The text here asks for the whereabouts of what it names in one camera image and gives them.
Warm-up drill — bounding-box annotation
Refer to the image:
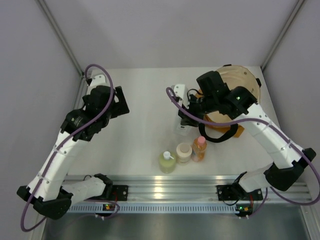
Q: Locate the left aluminium frame post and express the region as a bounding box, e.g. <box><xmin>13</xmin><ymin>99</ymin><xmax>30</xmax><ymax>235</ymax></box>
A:
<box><xmin>35</xmin><ymin>0</ymin><xmax>83</xmax><ymax>76</ymax></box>

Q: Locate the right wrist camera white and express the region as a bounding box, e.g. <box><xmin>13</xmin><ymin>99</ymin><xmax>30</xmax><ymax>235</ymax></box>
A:
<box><xmin>173</xmin><ymin>84</ymin><xmax>189</xmax><ymax>108</ymax></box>

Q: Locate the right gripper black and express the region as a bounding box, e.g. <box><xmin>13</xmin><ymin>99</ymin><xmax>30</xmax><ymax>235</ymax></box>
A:
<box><xmin>178</xmin><ymin>94</ymin><xmax>217</xmax><ymax>127</ymax></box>

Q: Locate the beige cap cream bottle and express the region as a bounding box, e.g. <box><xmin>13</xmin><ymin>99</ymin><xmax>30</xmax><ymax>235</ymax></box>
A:
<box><xmin>176</xmin><ymin>143</ymin><xmax>193</xmax><ymax>165</ymax></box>

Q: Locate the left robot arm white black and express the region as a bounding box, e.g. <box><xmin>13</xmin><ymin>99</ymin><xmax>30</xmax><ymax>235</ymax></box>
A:
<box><xmin>17</xmin><ymin>85</ymin><xmax>130</xmax><ymax>220</ymax></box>

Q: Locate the right aluminium frame post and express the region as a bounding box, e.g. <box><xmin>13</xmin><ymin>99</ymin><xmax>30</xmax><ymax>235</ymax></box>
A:
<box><xmin>260</xmin><ymin>0</ymin><xmax>307</xmax><ymax>72</ymax></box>

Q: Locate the white bottle black cap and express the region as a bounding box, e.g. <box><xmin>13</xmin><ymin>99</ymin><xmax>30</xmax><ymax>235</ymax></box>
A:
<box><xmin>173</xmin><ymin>115</ymin><xmax>192</xmax><ymax>136</ymax></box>

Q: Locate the tan canvas tote bag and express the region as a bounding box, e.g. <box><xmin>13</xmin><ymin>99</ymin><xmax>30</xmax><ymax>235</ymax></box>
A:
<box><xmin>198</xmin><ymin>64</ymin><xmax>262</xmax><ymax>143</ymax></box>

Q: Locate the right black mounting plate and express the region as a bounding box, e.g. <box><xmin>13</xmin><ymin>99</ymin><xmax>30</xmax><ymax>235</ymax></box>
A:
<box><xmin>216</xmin><ymin>184</ymin><xmax>238</xmax><ymax>202</ymax></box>

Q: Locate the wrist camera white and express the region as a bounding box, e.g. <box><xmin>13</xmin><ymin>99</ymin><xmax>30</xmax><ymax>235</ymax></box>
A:
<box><xmin>89</xmin><ymin>74</ymin><xmax>108</xmax><ymax>88</ymax></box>
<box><xmin>173</xmin><ymin>84</ymin><xmax>189</xmax><ymax>108</ymax></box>

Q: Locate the orange bottle pink cap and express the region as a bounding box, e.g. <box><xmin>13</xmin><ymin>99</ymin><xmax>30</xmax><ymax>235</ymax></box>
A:
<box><xmin>191</xmin><ymin>136</ymin><xmax>207</xmax><ymax>162</ymax></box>

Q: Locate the aluminium frame post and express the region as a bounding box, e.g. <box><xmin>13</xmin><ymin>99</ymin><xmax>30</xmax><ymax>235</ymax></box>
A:
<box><xmin>35</xmin><ymin>0</ymin><xmax>83</xmax><ymax>76</ymax></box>
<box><xmin>260</xmin><ymin>0</ymin><xmax>307</xmax><ymax>72</ymax></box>

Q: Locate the white slotted cable duct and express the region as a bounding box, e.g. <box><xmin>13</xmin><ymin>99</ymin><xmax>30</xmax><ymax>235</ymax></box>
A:
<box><xmin>68</xmin><ymin>202</ymin><xmax>239</xmax><ymax>214</ymax></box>

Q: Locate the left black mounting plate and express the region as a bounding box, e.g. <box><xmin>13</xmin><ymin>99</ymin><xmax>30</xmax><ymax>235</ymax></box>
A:
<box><xmin>109</xmin><ymin>185</ymin><xmax>129</xmax><ymax>202</ymax></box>

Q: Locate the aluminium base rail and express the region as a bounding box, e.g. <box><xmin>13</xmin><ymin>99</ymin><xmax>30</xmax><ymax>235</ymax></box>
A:
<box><xmin>63</xmin><ymin>175</ymin><xmax>312</xmax><ymax>204</ymax></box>

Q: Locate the green pump bottle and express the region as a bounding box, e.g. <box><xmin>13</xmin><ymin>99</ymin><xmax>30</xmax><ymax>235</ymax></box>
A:
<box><xmin>158</xmin><ymin>151</ymin><xmax>177</xmax><ymax>174</ymax></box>

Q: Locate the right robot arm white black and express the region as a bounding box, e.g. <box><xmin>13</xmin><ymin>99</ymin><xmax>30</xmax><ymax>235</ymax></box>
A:
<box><xmin>166</xmin><ymin>71</ymin><xmax>316</xmax><ymax>199</ymax></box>

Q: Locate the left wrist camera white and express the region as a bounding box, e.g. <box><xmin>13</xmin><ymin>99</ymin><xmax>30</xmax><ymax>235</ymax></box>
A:
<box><xmin>89</xmin><ymin>74</ymin><xmax>108</xmax><ymax>88</ymax></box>

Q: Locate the black mounting plate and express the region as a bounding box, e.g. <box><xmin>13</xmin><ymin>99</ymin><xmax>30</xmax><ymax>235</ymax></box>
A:
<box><xmin>109</xmin><ymin>185</ymin><xmax>129</xmax><ymax>202</ymax></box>
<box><xmin>216</xmin><ymin>184</ymin><xmax>238</xmax><ymax>202</ymax></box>

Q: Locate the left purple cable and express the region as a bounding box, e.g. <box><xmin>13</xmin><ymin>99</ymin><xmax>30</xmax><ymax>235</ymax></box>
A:
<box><xmin>20</xmin><ymin>64</ymin><xmax>119</xmax><ymax>232</ymax></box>

